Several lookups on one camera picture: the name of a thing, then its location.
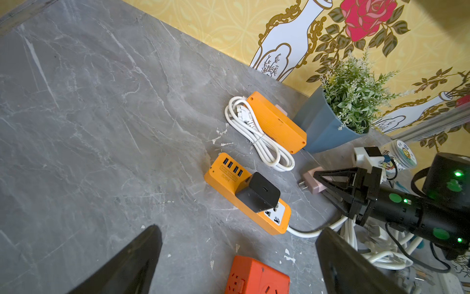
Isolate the black charger block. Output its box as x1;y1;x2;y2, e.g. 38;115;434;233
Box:
235;172;280;213

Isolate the white coiled cable centre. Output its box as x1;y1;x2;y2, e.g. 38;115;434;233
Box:
286;214;427;271

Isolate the potted green plant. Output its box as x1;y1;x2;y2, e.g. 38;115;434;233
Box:
293;54;400;154

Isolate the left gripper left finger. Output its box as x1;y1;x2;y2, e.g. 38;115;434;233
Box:
70;225;163;294

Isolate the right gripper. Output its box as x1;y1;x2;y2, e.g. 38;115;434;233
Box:
313;167;422;230

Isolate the red cube adapter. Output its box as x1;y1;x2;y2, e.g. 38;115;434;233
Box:
224;256;290;294

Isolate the pink USB charger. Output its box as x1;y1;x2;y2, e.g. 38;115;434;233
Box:
298;166;326;195

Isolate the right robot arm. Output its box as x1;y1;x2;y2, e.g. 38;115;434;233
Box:
313;153;470;260

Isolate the orange power strip with adapters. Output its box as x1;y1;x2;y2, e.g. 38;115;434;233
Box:
204;153;291;235

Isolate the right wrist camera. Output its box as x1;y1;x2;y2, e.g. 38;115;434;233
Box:
352;147;395;183

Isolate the white cable rear strip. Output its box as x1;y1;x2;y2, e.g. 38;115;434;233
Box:
224;96;296;172

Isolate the round printed tin jar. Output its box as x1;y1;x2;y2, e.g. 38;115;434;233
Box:
379;140;417;174

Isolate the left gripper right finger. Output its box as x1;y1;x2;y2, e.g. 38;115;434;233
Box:
315;228;405;294

